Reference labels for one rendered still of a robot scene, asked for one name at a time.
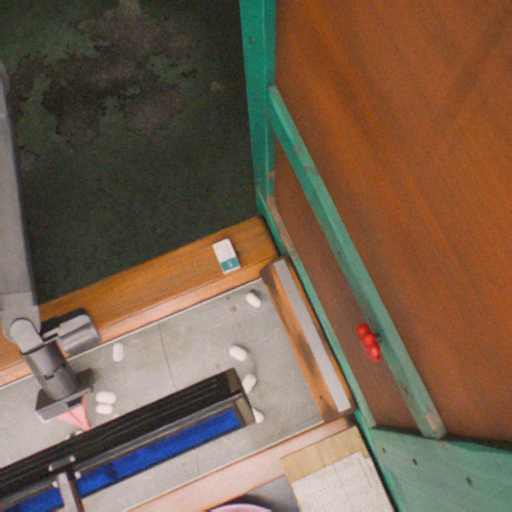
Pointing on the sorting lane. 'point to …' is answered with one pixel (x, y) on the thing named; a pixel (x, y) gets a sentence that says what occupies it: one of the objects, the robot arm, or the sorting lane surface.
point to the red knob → (369, 341)
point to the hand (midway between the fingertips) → (86, 425)
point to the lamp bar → (130, 443)
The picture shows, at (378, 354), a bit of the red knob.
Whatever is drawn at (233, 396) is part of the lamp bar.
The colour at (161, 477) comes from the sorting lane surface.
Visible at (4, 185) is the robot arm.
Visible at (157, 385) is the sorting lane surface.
